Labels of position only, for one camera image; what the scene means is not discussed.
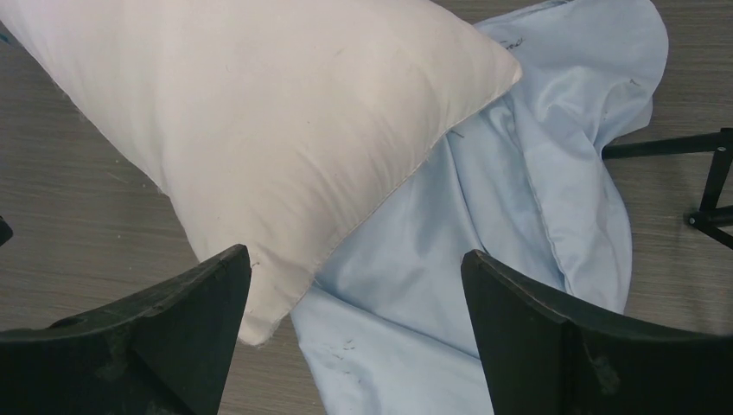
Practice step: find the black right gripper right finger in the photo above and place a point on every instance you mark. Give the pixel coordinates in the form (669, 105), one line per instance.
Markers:
(546, 352)

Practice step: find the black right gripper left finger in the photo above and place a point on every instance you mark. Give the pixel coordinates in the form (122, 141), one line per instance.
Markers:
(163, 350)

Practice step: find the light blue pillowcase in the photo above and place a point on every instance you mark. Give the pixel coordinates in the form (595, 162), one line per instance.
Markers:
(385, 328)

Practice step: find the white pillow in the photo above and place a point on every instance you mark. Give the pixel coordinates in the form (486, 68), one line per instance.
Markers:
(278, 125)

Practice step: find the black tripod stand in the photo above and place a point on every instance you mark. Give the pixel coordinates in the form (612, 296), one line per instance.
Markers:
(709, 219)

